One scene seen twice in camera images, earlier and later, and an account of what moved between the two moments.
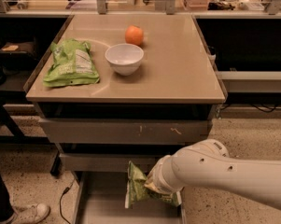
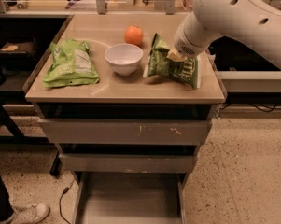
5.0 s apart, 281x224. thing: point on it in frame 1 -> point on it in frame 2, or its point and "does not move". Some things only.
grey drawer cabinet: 112,89 does not move
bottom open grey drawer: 100,198 does not move
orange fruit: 133,35 does not move
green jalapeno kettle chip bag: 137,189 -> 159,64
